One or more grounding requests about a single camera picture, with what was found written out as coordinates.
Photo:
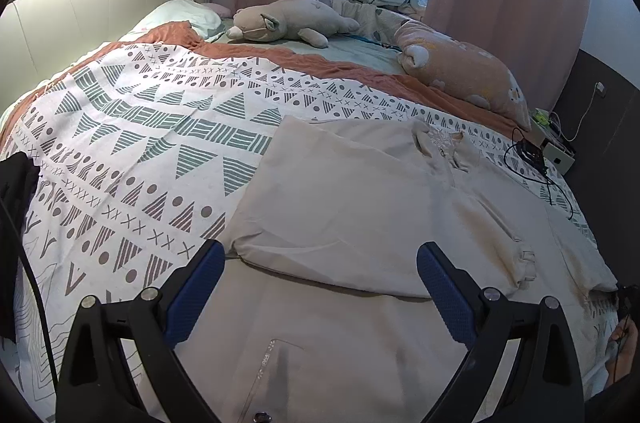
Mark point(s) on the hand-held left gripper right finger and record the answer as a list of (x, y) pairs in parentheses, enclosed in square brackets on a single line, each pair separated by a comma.
[(445, 293)]

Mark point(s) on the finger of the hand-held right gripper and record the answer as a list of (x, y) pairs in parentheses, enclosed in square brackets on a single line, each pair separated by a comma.
[(628, 298)]

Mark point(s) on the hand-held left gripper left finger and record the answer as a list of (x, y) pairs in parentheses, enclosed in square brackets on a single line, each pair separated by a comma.
[(192, 293)]

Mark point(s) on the large beige sweatshirt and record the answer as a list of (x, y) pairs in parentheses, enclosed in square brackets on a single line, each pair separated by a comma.
[(345, 203)]

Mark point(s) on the person's right hand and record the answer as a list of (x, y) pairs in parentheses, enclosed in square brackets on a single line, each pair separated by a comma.
[(626, 348)]

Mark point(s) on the triangle patterned blanket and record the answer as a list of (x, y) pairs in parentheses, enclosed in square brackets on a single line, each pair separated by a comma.
[(150, 143)]

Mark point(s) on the white bedside box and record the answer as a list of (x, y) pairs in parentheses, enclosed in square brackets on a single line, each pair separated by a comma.
[(557, 158)]

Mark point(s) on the black cloth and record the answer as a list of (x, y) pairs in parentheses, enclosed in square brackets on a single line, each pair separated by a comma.
[(17, 243)]

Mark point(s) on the green small object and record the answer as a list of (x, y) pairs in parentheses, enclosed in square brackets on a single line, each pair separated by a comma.
[(541, 117)]

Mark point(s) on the peach printed pillow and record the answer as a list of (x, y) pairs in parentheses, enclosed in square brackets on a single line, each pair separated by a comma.
[(460, 63)]

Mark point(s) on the light green pillow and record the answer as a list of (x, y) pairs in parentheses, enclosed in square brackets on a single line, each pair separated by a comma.
[(185, 14)]

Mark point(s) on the small pink pillow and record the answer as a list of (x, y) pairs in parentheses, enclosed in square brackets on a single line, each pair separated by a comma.
[(218, 9)]

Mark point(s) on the beige plush bear toy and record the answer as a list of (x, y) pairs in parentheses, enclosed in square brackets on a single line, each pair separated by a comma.
[(285, 20)]

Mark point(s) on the white wall plug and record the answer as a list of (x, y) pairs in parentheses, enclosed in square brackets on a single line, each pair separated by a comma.
[(602, 90)]

